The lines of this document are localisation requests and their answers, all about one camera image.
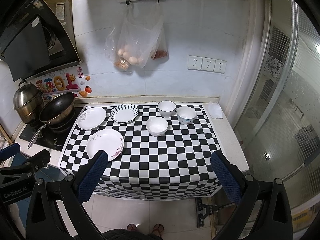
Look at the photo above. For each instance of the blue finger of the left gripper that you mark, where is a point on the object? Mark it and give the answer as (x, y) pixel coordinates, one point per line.
(9, 151)

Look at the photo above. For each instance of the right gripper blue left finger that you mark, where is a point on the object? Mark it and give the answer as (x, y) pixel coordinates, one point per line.
(89, 175)

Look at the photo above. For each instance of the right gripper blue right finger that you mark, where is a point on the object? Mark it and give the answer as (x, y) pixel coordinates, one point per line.
(228, 175)

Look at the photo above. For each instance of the white plate red floral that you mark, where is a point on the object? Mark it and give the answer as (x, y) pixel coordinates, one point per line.
(107, 140)

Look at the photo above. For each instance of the white plate grey flower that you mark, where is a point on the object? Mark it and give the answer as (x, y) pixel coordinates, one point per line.
(91, 118)

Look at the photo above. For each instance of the white bowl blue dots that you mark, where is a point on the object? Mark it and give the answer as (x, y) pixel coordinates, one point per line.
(186, 115)

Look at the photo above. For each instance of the white plate blue leaf pattern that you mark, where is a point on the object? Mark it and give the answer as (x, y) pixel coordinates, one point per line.
(124, 113)

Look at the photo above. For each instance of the plain white bowl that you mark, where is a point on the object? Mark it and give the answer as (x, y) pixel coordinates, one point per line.
(157, 126)

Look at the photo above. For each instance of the white bowl dark rim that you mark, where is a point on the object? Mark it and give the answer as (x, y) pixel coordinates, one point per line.
(166, 108)

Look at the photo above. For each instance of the black white checkered tablecloth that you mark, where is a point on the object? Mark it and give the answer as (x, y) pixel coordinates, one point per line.
(173, 166)

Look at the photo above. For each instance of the stainless steel steamer pot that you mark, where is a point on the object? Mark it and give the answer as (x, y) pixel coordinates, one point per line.
(28, 102)

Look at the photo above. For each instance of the black frying pan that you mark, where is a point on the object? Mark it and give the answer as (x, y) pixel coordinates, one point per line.
(54, 112)

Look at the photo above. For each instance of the glass sliding door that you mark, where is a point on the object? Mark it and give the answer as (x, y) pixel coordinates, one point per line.
(279, 128)

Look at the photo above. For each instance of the crumpled white tissue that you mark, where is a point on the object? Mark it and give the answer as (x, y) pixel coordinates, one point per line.
(215, 110)

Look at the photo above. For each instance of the person's feet in sandals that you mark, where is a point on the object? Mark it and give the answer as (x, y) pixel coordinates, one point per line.
(156, 231)

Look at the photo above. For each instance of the black range hood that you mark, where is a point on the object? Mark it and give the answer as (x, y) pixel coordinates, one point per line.
(39, 38)

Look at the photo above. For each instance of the small bag red contents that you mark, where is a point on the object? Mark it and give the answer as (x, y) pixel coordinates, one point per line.
(160, 50)

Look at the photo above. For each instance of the clear plastic bag with eggs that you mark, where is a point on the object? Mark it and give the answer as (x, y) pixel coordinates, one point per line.
(135, 40)

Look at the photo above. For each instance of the colourful wall sticker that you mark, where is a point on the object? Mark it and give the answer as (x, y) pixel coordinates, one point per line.
(74, 80)

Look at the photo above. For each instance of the white triple wall socket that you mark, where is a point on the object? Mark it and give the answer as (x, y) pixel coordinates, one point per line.
(206, 64)

